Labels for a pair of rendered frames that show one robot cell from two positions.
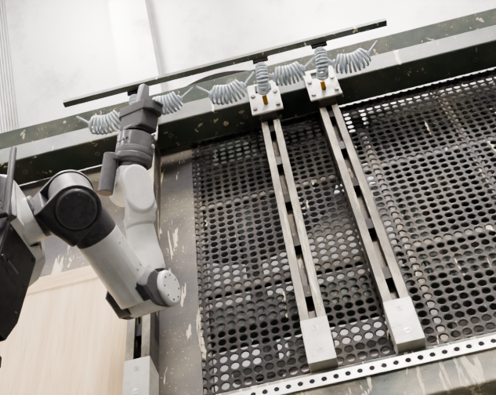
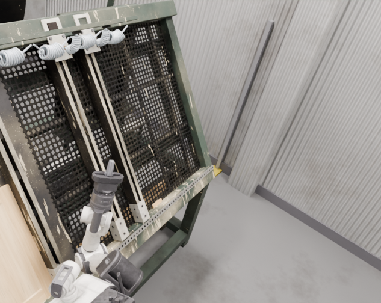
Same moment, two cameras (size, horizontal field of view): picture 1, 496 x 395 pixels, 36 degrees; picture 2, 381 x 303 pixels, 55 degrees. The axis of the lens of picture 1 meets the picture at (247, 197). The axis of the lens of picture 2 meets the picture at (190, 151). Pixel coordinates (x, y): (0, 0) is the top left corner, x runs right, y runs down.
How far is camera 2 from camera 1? 2.35 m
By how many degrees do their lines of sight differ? 86
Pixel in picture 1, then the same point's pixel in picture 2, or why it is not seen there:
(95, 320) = (6, 241)
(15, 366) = not seen: outside the picture
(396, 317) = (142, 210)
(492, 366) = (162, 220)
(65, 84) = not seen: outside the picture
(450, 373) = (153, 226)
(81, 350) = (10, 264)
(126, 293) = not seen: hidden behind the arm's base
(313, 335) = (120, 227)
